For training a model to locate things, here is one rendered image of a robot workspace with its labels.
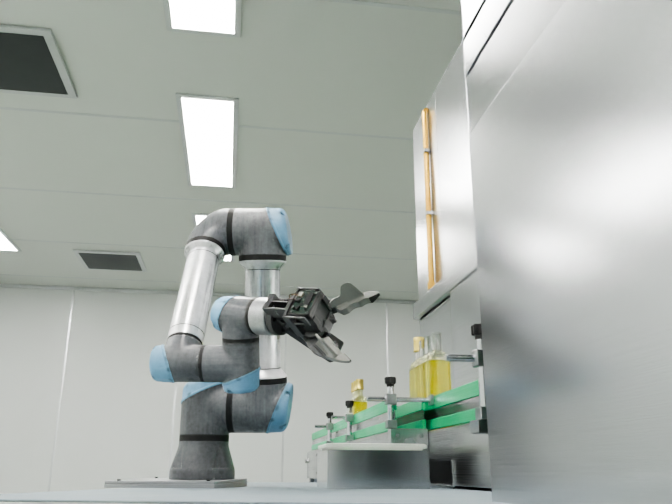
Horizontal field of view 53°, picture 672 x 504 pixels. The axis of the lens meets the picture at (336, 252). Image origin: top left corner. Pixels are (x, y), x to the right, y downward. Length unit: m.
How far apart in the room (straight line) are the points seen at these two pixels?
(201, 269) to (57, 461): 6.36
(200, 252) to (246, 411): 0.38
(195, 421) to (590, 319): 1.15
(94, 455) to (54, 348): 1.22
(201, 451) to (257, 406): 0.16
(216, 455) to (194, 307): 0.36
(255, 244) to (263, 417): 0.40
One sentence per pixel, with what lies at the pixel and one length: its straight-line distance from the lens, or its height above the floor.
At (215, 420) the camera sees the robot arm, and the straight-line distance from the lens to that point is 1.64.
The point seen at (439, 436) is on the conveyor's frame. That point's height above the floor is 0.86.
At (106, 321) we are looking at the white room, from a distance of 7.91.
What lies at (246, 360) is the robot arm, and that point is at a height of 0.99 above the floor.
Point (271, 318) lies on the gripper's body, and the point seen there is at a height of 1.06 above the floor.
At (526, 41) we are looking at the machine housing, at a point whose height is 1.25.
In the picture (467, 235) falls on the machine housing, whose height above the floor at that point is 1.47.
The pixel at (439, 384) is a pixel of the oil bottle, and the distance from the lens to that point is 1.82.
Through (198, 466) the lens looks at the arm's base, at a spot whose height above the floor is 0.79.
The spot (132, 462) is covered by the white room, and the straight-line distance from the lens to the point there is 7.69.
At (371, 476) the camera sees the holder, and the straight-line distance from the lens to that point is 1.50.
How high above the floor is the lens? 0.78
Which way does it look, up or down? 18 degrees up
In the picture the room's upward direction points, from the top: straight up
